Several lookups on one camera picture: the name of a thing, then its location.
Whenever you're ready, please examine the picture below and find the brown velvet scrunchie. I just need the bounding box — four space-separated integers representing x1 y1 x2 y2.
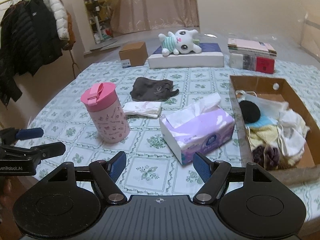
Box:
252 144 280 171

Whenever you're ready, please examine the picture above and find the pale yellow towel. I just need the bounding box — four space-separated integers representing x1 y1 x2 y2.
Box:
246 125 279 150

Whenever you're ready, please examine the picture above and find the black red plush earmuff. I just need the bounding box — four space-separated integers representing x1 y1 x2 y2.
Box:
239 100 278 128

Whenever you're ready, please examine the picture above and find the white mesh drawstring bag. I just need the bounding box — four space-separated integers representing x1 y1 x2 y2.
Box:
235 90 289 120

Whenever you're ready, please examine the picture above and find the white cloth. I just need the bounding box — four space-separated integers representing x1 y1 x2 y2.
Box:
123 101 162 118

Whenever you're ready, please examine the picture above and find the white towel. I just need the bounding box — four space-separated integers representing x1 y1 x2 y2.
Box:
277 109 310 159

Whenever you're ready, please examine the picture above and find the dark grey cloth pouch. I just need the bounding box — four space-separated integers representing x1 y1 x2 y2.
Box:
130 77 180 101

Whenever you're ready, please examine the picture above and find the purple tissue pack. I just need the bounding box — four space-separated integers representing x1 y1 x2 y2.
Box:
159 93 235 165

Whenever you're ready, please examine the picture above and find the brown cardboard tray box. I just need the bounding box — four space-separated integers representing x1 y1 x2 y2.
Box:
229 75 319 186

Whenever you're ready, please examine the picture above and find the pink tumbler cup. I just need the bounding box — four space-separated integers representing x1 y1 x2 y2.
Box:
80 82 130 144

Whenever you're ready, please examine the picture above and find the floral green white tablecloth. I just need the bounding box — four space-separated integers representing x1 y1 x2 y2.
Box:
15 59 320 223

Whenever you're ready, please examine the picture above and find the black down jacket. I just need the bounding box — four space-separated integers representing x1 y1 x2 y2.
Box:
1 0 62 106

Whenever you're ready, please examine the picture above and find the brown jacket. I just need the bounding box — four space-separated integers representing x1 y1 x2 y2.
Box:
60 0 76 50

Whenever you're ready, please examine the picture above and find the thick red grey book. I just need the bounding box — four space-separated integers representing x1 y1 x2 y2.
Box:
229 54 275 74

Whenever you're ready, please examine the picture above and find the white blue flat box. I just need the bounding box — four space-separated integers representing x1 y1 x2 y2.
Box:
148 43 224 69

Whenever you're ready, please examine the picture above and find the white puffer jacket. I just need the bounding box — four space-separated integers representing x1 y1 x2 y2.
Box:
43 0 69 41

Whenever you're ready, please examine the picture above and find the small brown cardboard box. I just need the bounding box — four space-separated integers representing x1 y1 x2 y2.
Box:
119 41 148 68

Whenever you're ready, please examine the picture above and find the pink top book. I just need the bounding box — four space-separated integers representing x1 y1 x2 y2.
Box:
228 38 277 57

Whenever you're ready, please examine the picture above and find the green small box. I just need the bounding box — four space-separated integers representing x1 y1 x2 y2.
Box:
194 39 200 46

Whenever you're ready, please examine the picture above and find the white bunny plush toy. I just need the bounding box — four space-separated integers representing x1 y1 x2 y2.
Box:
158 29 202 56

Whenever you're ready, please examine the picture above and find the standing electric fan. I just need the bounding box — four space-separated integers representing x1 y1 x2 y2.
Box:
91 0 120 44

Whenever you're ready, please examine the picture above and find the beige patterned curtain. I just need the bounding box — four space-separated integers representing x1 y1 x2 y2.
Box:
111 0 199 34

